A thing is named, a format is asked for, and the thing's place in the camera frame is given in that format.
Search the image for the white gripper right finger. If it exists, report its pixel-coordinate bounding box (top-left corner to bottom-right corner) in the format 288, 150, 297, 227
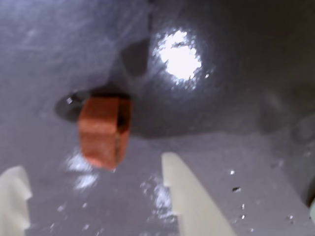
161, 152, 238, 236

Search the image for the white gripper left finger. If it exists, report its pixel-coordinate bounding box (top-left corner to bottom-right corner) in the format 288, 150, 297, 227
0, 165, 33, 236

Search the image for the small red cube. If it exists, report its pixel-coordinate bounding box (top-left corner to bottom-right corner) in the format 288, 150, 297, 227
78, 95, 133, 172

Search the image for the black glossy table mat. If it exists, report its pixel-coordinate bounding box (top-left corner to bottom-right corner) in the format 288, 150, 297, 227
0, 0, 315, 236

